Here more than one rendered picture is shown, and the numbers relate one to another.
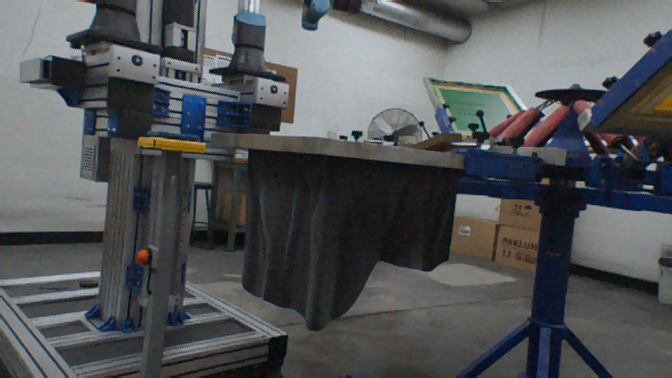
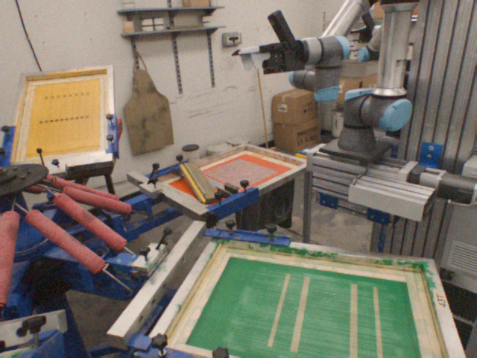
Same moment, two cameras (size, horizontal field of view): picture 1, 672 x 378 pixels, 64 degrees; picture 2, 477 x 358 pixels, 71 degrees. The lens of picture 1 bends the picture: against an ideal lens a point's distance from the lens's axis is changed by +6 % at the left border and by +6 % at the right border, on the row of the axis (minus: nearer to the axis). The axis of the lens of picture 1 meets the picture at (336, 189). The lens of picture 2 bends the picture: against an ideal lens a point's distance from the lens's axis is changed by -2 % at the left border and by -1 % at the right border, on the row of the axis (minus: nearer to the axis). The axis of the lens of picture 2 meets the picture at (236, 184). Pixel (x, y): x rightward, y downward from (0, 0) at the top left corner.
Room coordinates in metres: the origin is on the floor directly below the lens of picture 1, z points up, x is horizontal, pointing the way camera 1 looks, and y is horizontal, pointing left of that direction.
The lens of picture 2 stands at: (3.36, -0.21, 1.74)
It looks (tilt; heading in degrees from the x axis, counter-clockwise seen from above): 25 degrees down; 175
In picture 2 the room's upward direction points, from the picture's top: 4 degrees counter-clockwise
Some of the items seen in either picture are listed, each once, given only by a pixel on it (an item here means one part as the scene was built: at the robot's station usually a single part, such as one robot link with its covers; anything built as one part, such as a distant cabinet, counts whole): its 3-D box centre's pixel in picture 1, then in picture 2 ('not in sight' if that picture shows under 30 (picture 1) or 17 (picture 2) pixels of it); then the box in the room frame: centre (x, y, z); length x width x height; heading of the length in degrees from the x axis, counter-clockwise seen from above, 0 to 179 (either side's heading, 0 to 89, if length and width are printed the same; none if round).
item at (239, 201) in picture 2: not in sight; (232, 203); (1.95, -0.12, 0.97); 0.30 x 0.05 x 0.07; 126
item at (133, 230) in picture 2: (461, 187); (169, 215); (1.84, -0.44, 0.89); 1.24 x 0.06 x 0.06; 126
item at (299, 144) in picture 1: (370, 154); (231, 173); (1.58, -0.09, 0.97); 0.79 x 0.58 x 0.04; 126
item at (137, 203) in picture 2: not in sight; (142, 201); (1.92, -0.55, 1.02); 0.17 x 0.06 x 0.05; 126
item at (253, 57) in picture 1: (248, 59); (357, 133); (2.09, 0.40, 1.31); 0.15 x 0.15 x 0.10
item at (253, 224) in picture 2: not in sight; (262, 208); (1.70, 0.06, 0.79); 0.46 x 0.09 x 0.33; 126
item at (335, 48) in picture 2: not in sight; (329, 51); (2.29, 0.18, 1.65); 0.11 x 0.08 x 0.09; 107
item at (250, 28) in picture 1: (250, 29); (361, 105); (2.09, 0.40, 1.42); 0.13 x 0.12 x 0.14; 17
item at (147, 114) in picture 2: not in sight; (146, 102); (-0.31, -0.81, 1.06); 0.53 x 0.07 x 1.05; 126
